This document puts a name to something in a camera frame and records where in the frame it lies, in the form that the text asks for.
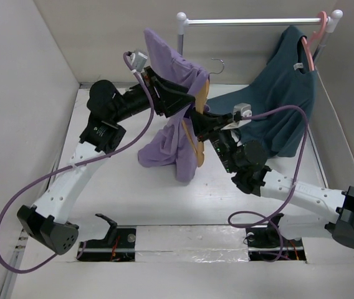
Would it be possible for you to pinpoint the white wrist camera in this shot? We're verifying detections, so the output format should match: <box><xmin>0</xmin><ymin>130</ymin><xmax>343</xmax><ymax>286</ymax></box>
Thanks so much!
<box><xmin>127</xmin><ymin>49</ymin><xmax>148</xmax><ymax>72</ymax></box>
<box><xmin>222</xmin><ymin>103</ymin><xmax>252</xmax><ymax>130</ymax></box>

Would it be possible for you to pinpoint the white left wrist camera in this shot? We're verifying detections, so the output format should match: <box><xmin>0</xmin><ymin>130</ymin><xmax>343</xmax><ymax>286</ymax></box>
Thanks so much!
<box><xmin>127</xmin><ymin>49</ymin><xmax>148</xmax><ymax>72</ymax></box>

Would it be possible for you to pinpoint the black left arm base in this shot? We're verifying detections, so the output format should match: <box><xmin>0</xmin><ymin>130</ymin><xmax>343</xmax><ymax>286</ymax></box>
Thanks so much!
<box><xmin>76</xmin><ymin>214</ymin><xmax>136</xmax><ymax>262</ymax></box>

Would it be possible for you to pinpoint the wooden clothes hanger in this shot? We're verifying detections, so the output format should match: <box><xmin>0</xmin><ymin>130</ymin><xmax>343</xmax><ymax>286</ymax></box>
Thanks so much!
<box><xmin>178</xmin><ymin>60</ymin><xmax>213</xmax><ymax>172</ymax></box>

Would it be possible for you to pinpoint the white and silver clothes rack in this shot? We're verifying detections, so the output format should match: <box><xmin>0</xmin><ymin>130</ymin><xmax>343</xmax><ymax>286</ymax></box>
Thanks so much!
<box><xmin>176</xmin><ymin>9</ymin><xmax>343</xmax><ymax>61</ymax></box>

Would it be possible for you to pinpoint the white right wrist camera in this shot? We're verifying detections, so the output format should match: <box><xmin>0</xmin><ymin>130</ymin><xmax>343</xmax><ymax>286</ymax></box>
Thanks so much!
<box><xmin>222</xmin><ymin>103</ymin><xmax>252</xmax><ymax>130</ymax></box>

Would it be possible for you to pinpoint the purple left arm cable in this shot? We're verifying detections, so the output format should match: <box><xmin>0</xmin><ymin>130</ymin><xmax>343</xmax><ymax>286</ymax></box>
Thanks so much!
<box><xmin>0</xmin><ymin>51</ymin><xmax>162</xmax><ymax>275</ymax></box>

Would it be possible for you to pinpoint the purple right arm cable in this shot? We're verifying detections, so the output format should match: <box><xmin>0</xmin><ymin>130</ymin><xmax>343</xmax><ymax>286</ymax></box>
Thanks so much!
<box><xmin>228</xmin><ymin>104</ymin><xmax>308</xmax><ymax>262</ymax></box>

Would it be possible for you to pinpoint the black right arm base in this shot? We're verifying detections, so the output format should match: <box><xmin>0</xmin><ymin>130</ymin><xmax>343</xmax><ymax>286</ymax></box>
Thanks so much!
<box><xmin>244</xmin><ymin>224</ymin><xmax>307</xmax><ymax>262</ymax></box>

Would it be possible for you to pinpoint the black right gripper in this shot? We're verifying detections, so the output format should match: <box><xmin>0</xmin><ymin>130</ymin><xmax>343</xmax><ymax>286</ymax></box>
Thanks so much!
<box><xmin>188</xmin><ymin>107</ymin><xmax>239</xmax><ymax>173</ymax></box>

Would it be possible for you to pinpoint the pink plastic clothes hanger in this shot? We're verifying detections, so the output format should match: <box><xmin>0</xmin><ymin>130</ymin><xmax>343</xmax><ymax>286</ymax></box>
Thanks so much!
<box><xmin>300</xmin><ymin>11</ymin><xmax>330</xmax><ymax>72</ymax></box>

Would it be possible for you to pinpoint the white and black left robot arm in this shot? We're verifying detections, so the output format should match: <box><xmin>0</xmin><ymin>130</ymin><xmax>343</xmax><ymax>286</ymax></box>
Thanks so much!
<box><xmin>17</xmin><ymin>67</ymin><xmax>194</xmax><ymax>255</ymax></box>

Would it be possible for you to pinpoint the dark teal t shirt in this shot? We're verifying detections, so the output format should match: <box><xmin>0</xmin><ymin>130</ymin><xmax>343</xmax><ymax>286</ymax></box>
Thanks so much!
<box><xmin>207</xmin><ymin>26</ymin><xmax>317</xmax><ymax>158</ymax></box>

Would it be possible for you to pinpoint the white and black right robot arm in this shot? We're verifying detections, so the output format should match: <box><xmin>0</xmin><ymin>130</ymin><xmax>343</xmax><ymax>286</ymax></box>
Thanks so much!
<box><xmin>190</xmin><ymin>105</ymin><xmax>354</xmax><ymax>249</ymax></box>

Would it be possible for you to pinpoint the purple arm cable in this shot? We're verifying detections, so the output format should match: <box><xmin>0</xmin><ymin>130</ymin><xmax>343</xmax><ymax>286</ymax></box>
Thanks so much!
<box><xmin>0</xmin><ymin>51</ymin><xmax>162</xmax><ymax>275</ymax></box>
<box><xmin>228</xmin><ymin>104</ymin><xmax>308</xmax><ymax>262</ymax></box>

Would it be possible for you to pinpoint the purple t shirt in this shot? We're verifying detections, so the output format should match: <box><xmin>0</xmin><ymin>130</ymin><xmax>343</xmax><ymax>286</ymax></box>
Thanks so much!
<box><xmin>138</xmin><ymin>28</ymin><xmax>209</xmax><ymax>183</ymax></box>

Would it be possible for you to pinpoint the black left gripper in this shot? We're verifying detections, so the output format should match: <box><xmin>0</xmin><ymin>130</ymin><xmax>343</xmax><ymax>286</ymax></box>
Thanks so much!
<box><xmin>111</xmin><ymin>67</ymin><xmax>194</xmax><ymax>124</ymax></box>

